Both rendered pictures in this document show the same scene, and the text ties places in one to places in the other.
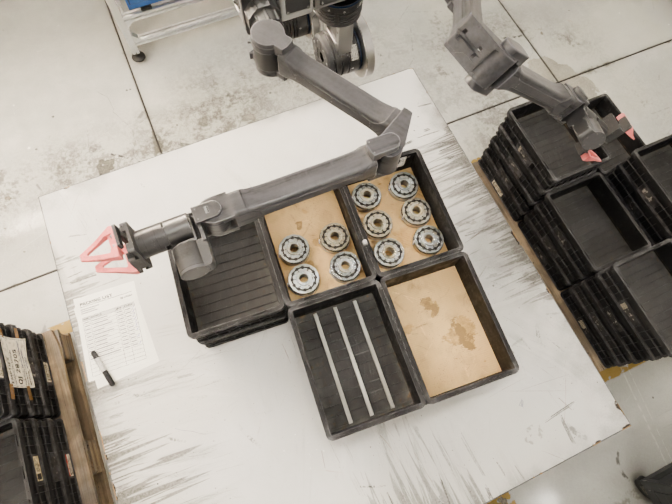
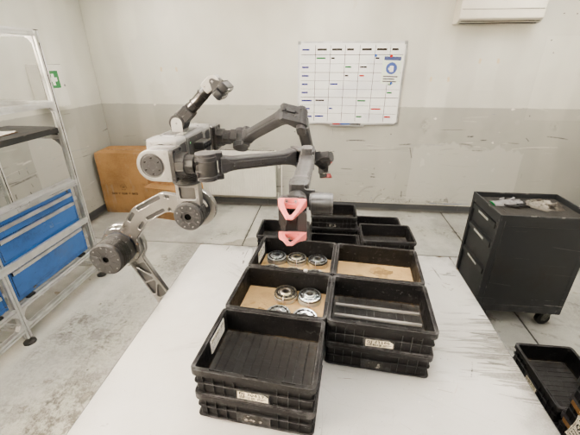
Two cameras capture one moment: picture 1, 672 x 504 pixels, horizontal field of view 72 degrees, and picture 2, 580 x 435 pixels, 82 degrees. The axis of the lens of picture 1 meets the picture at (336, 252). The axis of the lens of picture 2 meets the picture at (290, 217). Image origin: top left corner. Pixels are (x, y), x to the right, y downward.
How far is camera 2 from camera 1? 114 cm
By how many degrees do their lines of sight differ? 55
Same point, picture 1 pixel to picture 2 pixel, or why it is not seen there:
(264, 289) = (294, 346)
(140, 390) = not seen: outside the picture
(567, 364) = not seen: hidden behind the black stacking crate
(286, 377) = (368, 387)
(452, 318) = (370, 272)
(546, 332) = not seen: hidden behind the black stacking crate
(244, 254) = (257, 347)
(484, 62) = (300, 116)
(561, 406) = (433, 272)
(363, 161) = (309, 156)
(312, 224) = (266, 302)
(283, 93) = (99, 361)
